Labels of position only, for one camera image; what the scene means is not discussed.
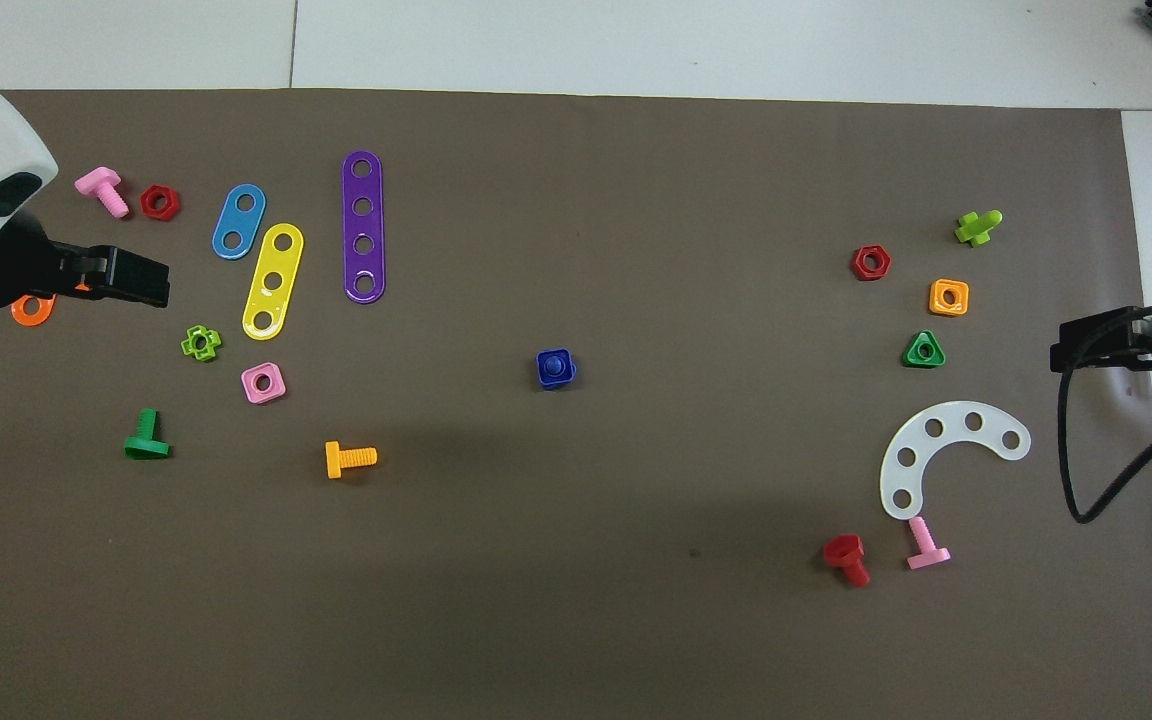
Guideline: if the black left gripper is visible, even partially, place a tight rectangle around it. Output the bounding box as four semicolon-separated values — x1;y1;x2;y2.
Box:
0;205;171;314

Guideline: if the blue square plastic nut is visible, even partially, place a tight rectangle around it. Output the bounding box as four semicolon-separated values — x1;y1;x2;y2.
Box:
535;347;578;390

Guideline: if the pink plastic bolt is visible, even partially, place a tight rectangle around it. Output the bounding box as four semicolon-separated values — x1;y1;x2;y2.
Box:
74;166;131;220
905;515;952;572

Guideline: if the orange angled three-hole plate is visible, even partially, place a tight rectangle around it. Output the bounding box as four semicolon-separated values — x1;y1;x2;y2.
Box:
11;283;92;328

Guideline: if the blue two-hole plate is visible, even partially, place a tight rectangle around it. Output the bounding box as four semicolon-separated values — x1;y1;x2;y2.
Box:
211;183;268;261

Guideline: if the yellow three-hole plate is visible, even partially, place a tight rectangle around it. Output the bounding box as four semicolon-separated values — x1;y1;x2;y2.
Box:
241;222;306;342

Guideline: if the dark green plastic bolt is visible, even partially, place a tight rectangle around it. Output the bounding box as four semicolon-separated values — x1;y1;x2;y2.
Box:
123;408;172;461

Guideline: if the light green cross bolt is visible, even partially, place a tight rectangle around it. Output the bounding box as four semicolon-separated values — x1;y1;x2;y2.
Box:
954;209;1004;248

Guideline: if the white curved five-hole plate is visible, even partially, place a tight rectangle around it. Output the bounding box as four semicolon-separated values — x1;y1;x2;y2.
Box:
879;401;1032;522

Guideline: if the pink square plastic nut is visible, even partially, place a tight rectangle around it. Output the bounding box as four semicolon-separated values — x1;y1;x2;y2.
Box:
241;362;288;405

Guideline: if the green triangular plastic nut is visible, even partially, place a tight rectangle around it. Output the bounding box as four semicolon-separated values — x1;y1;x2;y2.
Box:
902;329;947;369

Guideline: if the purple four-hole plate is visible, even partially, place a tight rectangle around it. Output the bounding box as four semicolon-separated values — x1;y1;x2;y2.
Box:
341;150;387;305

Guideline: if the orange plastic bolt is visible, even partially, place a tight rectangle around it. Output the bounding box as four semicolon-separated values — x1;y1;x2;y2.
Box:
325;441;379;480

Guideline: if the red plastic bolt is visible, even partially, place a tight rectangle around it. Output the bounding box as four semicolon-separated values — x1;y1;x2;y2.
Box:
823;534;872;589

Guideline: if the brown table mat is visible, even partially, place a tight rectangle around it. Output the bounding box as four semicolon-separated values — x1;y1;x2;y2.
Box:
0;88;1152;720

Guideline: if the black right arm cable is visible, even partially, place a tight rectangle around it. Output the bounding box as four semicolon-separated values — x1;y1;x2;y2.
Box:
1056;305;1152;526

